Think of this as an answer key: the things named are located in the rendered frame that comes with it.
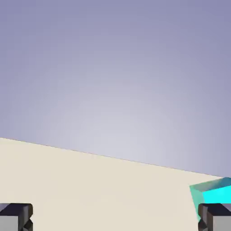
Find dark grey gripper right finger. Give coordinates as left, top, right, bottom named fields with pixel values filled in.
left=198, top=203, right=231, bottom=231

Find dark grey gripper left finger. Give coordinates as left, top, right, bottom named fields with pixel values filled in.
left=0, top=203, right=34, bottom=231

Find large cyan box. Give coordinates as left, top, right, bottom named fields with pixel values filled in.
left=189, top=177, right=231, bottom=222

